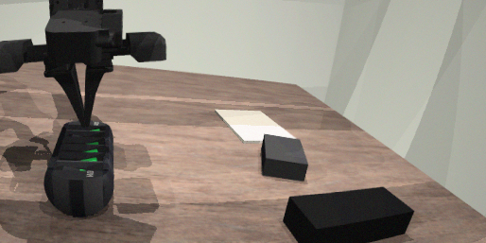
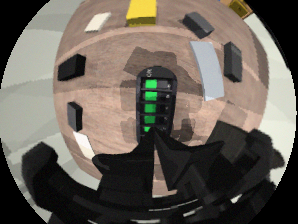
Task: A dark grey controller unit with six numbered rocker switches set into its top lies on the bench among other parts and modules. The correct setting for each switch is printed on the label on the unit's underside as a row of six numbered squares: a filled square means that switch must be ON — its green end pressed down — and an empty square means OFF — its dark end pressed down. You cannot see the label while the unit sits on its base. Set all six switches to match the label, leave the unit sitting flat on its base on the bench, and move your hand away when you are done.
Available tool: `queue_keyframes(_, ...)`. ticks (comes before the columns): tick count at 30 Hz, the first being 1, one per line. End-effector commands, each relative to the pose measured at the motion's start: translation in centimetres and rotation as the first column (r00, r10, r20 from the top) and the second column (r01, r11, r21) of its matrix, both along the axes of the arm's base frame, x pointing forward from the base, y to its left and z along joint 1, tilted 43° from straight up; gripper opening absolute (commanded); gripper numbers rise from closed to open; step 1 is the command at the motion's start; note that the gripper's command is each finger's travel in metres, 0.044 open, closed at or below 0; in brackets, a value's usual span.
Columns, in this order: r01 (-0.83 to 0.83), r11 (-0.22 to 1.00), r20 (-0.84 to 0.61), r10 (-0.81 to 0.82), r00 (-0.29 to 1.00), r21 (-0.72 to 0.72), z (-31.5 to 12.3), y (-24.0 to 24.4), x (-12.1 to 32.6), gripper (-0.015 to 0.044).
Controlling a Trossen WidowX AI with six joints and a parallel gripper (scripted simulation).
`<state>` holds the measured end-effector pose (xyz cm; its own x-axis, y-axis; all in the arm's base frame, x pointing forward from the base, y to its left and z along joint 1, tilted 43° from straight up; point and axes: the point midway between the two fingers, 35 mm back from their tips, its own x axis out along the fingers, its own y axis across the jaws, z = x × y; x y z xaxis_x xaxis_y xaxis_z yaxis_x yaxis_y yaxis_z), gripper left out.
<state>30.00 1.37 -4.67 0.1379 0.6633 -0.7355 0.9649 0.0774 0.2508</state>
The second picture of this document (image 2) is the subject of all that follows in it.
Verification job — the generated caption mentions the white flat sheet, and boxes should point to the white flat sheet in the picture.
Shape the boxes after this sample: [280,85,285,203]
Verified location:
[73,131,96,160]

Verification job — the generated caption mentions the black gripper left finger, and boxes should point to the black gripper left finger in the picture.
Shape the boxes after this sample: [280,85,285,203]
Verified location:
[92,127,154,190]

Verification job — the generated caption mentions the yellow block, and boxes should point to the yellow block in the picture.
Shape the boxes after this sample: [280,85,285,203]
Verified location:
[126,0,157,28]

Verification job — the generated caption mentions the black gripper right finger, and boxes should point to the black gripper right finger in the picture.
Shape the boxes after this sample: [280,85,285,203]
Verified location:
[154,127,226,190]

